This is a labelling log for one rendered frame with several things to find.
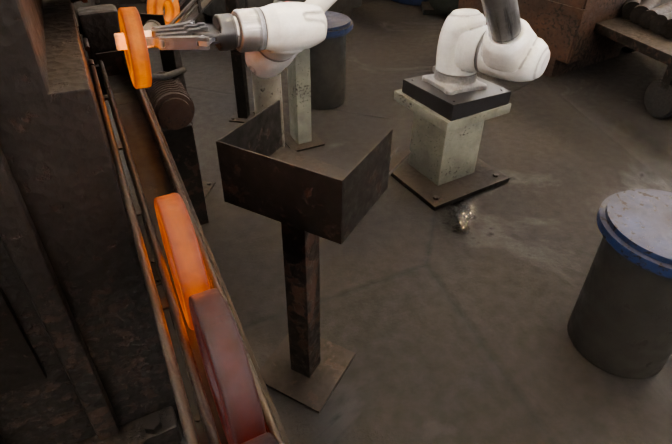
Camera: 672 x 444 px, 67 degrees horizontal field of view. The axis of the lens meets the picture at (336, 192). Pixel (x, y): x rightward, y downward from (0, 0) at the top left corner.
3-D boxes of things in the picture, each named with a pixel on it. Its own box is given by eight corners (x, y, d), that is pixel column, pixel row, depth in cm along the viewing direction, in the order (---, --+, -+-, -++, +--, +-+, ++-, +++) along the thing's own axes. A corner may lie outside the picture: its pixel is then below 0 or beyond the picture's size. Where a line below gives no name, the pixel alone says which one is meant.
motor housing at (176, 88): (179, 236, 181) (149, 98, 150) (167, 203, 197) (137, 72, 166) (215, 226, 186) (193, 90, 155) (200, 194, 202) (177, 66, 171)
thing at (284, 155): (337, 425, 124) (342, 181, 82) (250, 379, 134) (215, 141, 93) (373, 363, 139) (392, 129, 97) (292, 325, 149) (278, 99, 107)
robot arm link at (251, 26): (253, 43, 116) (228, 45, 114) (252, 2, 111) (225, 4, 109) (267, 56, 110) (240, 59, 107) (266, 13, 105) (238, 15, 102)
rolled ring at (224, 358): (209, 254, 57) (179, 263, 56) (266, 402, 45) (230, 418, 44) (222, 342, 69) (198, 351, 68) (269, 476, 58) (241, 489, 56)
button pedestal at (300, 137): (295, 155, 227) (289, 15, 192) (276, 132, 245) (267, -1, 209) (327, 147, 233) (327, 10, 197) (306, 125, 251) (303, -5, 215)
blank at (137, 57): (125, 26, 90) (145, 24, 92) (113, -5, 101) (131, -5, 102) (138, 103, 100) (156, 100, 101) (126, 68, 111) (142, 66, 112)
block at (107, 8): (98, 102, 142) (73, 14, 128) (95, 91, 148) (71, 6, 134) (138, 95, 146) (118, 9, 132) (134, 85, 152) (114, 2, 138)
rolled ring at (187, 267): (209, 268, 58) (179, 277, 56) (219, 346, 71) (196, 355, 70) (170, 164, 69) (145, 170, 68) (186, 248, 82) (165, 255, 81)
